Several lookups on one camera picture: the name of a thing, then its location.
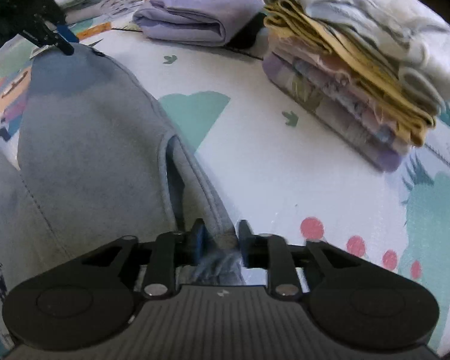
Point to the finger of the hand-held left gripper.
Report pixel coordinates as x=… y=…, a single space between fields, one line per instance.
x=62 y=47
x=65 y=33

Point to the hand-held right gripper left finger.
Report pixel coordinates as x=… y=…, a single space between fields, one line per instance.
x=198 y=242

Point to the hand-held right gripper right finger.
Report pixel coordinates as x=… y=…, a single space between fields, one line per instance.
x=245 y=243

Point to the grey sweat pants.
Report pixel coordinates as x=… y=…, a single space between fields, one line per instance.
x=90 y=120

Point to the stack of folded pastel clothes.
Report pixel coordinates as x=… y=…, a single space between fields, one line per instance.
x=360 y=93

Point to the orange hang tag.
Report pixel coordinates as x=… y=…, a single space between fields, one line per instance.
x=93 y=30

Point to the folded lilac pants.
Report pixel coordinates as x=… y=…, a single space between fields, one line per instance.
x=195 y=11

